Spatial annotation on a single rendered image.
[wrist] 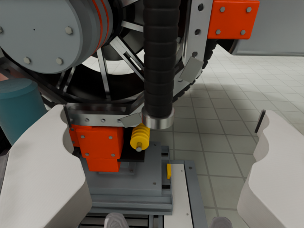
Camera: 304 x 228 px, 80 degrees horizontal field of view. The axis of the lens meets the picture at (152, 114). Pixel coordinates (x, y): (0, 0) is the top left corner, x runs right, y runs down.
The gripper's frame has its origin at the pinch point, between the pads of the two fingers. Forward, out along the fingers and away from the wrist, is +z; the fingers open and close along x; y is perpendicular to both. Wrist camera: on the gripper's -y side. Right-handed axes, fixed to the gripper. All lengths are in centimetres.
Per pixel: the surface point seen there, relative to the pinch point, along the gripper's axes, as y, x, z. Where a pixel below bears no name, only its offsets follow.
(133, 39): 6, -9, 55
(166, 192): 66, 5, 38
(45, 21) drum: -3.0, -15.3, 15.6
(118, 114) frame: 20.9, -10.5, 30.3
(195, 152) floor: 83, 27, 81
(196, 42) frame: 2.1, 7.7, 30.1
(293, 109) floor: 83, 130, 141
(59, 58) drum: 1.7, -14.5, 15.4
